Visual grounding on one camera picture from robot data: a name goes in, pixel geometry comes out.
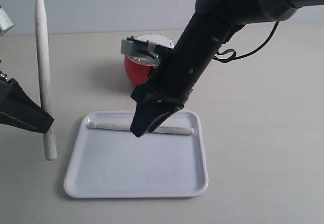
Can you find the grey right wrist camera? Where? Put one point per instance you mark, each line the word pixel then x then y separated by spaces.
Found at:
pixel 144 51

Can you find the small red drum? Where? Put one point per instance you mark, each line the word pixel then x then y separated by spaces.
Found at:
pixel 136 68

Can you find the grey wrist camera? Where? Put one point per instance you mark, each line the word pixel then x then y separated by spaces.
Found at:
pixel 144 51
pixel 6 23

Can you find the white wooden drumstick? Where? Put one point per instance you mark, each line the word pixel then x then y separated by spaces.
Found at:
pixel 44 75
pixel 125 127

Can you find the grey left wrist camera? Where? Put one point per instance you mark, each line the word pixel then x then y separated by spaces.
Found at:
pixel 6 23

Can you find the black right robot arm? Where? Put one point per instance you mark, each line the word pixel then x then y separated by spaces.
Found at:
pixel 213 24

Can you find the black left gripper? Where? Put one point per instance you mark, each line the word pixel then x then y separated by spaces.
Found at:
pixel 19 111

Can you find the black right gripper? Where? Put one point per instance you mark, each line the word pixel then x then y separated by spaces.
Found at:
pixel 163 94

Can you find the white plastic tray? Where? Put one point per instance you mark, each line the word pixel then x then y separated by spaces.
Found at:
pixel 116 164

